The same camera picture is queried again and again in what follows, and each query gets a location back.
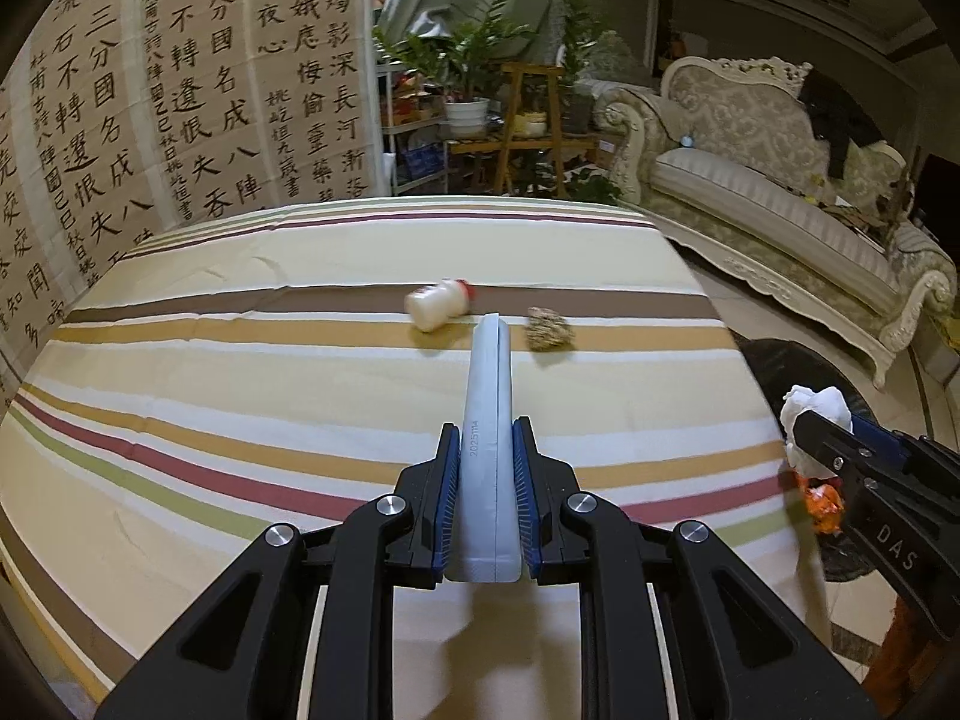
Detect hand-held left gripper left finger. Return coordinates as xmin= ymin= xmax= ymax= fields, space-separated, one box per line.
xmin=94 ymin=422 xmax=461 ymax=720

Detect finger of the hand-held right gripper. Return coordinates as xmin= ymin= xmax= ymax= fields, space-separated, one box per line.
xmin=785 ymin=406 xmax=913 ymax=519
xmin=851 ymin=414 xmax=960 ymax=481

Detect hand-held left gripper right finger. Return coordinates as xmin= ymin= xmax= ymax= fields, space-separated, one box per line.
xmin=512 ymin=415 xmax=880 ymax=720

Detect white tissue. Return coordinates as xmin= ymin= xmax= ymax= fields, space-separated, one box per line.
xmin=778 ymin=384 xmax=856 ymax=475

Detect black bag trash bin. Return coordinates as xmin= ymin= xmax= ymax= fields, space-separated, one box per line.
xmin=739 ymin=337 xmax=901 ymax=583

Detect orange crumpled wrapper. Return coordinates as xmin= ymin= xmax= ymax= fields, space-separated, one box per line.
xmin=795 ymin=471 xmax=847 ymax=537

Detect gold foil ball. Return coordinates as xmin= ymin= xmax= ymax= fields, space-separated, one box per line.
xmin=525 ymin=306 xmax=577 ymax=352

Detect white bottle with red cap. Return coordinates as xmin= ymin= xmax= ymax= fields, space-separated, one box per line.
xmin=403 ymin=277 xmax=477 ymax=335

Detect brown cardboard pieces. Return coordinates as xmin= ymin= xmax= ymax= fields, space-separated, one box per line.
xmin=806 ymin=172 xmax=912 ymax=248

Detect cream ornate sofa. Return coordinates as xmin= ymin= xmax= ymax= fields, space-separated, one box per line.
xmin=596 ymin=56 xmax=960 ymax=391

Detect striped tablecloth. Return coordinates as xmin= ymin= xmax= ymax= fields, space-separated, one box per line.
xmin=0 ymin=195 xmax=826 ymax=720

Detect small leafy floor plant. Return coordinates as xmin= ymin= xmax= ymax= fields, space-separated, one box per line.
xmin=562 ymin=165 xmax=627 ymax=205

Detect black clothing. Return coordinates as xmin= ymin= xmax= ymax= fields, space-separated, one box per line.
xmin=797 ymin=67 xmax=886 ymax=177

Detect blue storage crate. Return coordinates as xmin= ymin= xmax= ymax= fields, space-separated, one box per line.
xmin=397 ymin=144 xmax=449 ymax=181

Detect wooden plant stand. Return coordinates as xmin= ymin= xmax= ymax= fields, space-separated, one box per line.
xmin=450 ymin=62 xmax=601 ymax=196

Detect metal storage shelf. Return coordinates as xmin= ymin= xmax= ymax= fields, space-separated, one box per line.
xmin=379 ymin=64 xmax=451 ymax=196

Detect green plant in white pot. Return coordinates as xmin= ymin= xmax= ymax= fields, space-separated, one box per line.
xmin=373 ymin=0 xmax=537 ymax=140

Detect tall green plant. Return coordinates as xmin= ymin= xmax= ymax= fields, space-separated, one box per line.
xmin=555 ymin=0 xmax=623 ymax=136

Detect calligraphy folding screen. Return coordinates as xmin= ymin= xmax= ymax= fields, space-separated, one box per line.
xmin=0 ymin=0 xmax=395 ymax=413

